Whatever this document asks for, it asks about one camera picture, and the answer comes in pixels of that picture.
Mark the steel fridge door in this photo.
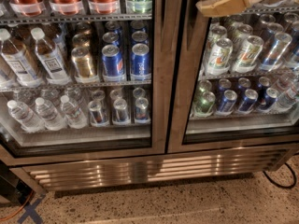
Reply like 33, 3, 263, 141
0, 0, 179, 169
168, 0, 299, 154

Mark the steel fridge base grille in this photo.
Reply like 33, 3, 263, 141
11, 143, 299, 194

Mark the white 7Up can right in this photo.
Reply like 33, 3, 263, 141
231, 35, 263, 73

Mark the white 7up can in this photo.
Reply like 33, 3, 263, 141
205, 38, 233, 76
231, 35, 263, 73

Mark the silver blue can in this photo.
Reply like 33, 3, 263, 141
259, 32, 292, 71

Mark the white 7Up can left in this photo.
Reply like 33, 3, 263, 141
205, 38, 233, 76

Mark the front blue Pepsi can right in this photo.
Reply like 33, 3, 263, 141
130, 43, 151, 80

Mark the blue pepsi can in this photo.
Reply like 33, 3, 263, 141
102, 45, 125, 82
130, 43, 151, 80

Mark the blue can bottom right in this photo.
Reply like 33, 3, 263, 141
236, 89, 258, 113

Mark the blue can bottom left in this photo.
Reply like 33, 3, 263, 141
216, 90, 237, 115

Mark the green can bottom shelf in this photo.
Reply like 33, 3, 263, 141
193, 91, 216, 117

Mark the front blue Pepsi can left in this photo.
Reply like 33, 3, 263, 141
102, 45, 125, 82

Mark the small silver can right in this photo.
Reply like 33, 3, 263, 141
135, 97, 150, 123

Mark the small silver can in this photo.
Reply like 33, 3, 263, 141
113, 98, 130, 125
88, 100, 108, 127
135, 97, 150, 123

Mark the front gold can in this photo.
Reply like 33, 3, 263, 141
71, 47, 99, 84

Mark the small silver can middle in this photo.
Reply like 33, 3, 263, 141
113, 98, 130, 125

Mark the small silver can left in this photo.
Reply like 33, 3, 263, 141
88, 100, 108, 127

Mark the tea bottle white cap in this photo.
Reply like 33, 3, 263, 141
31, 27, 70, 85

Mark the water bottle right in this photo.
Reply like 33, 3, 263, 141
61, 95, 88, 129

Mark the water bottle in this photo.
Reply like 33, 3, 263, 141
61, 95, 88, 129
7, 100, 45, 133
36, 97, 66, 131

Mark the water bottle middle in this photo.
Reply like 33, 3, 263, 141
36, 97, 66, 131

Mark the tea bottle far left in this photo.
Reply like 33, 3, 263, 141
0, 28, 42, 87

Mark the water bottle left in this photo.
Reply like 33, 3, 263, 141
7, 100, 45, 133

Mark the blue tape cross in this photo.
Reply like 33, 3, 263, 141
17, 195, 45, 224

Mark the black power cable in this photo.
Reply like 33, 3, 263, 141
262, 161, 298, 190

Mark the orange cable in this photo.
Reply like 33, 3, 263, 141
0, 189, 35, 222

